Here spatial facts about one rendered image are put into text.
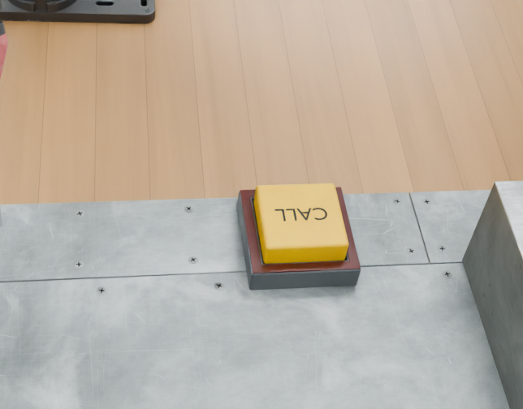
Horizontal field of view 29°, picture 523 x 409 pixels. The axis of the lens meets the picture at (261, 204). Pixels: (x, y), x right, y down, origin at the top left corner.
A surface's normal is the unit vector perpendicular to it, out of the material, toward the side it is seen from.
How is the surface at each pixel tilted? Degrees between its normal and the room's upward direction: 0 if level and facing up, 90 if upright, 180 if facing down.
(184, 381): 0
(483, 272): 90
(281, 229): 0
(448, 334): 0
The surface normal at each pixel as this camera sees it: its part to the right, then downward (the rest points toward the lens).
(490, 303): -0.99, 0.03
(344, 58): 0.11, -0.65
